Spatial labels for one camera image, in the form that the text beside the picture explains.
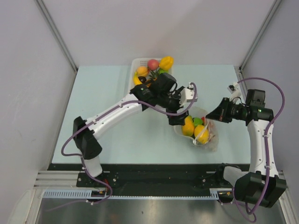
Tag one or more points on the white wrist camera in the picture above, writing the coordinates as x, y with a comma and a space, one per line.
235, 92
187, 94

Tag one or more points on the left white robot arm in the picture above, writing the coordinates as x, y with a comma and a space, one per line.
161, 93

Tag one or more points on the white plastic fruit basket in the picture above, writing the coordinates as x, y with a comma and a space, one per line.
142, 62

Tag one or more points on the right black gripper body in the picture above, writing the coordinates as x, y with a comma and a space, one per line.
231, 110

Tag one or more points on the clear zip top bag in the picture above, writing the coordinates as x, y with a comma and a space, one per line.
200, 113

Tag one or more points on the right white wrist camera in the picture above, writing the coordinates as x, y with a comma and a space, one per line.
235, 92

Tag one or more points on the yellow toy banana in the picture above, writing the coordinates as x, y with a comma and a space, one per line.
136, 79

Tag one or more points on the orange toy peach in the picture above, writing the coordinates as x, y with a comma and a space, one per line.
142, 71

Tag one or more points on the white slotted cable duct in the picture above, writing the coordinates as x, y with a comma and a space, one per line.
202, 194

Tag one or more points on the orange toy pineapple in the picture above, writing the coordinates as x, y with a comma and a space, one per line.
152, 76

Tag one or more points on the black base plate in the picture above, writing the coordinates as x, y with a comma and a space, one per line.
148, 177

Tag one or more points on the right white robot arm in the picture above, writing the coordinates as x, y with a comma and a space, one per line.
261, 185

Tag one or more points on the orange yellow toy mango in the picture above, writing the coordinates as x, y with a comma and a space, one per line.
188, 128

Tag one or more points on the red yellow toy apple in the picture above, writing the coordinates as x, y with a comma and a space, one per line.
210, 127

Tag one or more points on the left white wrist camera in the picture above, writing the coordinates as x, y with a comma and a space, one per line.
187, 94

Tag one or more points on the yellow toy lemon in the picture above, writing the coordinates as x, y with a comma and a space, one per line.
201, 134

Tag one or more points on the small green toy fruit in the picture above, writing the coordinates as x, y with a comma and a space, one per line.
160, 71

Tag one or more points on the pink toy peach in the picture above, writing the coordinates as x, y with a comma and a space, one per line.
152, 64

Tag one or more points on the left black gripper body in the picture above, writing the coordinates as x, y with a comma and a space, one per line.
171, 103

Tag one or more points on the yellow toy bell pepper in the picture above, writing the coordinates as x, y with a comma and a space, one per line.
166, 63

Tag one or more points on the green striped toy melon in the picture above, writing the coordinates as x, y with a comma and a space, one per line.
197, 121

